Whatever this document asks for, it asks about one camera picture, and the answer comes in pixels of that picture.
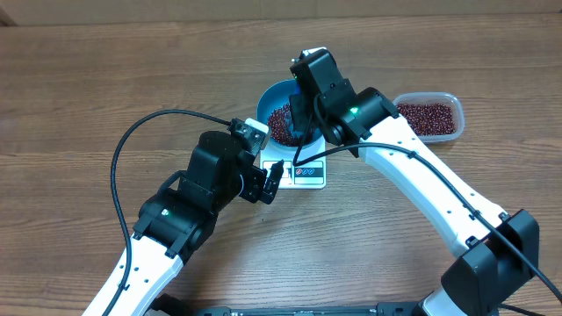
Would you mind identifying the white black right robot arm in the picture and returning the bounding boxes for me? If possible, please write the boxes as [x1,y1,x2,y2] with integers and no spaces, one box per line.
[290,47,539,315]

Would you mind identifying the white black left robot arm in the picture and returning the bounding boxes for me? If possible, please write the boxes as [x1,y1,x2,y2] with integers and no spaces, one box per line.
[85,126,283,315]

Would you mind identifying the red beans in bowl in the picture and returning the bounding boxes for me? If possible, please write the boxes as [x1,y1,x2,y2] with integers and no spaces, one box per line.
[267,104,304,147]

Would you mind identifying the teal metal bowl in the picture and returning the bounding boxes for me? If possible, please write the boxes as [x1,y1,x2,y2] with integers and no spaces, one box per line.
[256,80,297,126]

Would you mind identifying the white digital kitchen scale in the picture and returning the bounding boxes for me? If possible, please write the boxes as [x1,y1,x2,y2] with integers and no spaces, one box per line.
[259,140,327,190]

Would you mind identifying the red adzuki beans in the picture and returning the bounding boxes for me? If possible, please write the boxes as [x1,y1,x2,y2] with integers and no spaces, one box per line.
[397,103,456,136]

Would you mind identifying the clear plastic container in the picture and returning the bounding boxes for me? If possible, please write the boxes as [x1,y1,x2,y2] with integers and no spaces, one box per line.
[393,92,465,143]

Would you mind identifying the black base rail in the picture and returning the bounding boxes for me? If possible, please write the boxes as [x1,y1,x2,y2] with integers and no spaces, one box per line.
[148,293,422,316]

